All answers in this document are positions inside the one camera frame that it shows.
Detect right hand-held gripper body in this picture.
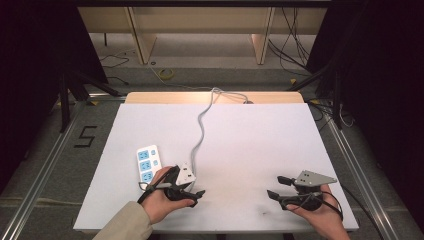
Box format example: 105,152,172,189
280,169,338,212

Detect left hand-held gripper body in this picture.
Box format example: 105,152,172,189
162,162,201,207

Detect person's left hand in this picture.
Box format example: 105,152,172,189
141,165,198,225

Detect person's right hand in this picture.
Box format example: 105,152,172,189
287,184,352,240

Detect white power strip blue sockets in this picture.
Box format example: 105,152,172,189
135,144,164,185

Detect white board table cover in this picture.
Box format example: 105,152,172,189
73,102,360,233

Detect wooden table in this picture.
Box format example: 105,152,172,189
124,91,305,105

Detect black metal stand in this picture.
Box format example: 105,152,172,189
285,64,346,131
57,68,123,134

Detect yellow tape roll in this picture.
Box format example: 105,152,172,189
157,67,175,81

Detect dark curtain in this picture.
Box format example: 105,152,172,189
305,0,424,231
0,0,109,194

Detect light wooden bench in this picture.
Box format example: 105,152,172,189
77,6,328,66

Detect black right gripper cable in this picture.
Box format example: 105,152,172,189
281,183,385,240

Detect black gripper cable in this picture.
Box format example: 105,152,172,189
136,165,177,205
281,183,385,240

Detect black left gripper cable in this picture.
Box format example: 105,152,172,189
136,165,177,205

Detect grey power strip cable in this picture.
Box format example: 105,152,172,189
189,86,254,177

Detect aluminium floor rail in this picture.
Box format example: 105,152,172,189
0,94,126,240
308,99,403,240

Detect thin black floor cable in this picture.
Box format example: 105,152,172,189
99,53,131,86

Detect bundle of black cables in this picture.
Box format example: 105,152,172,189
267,7,313,76

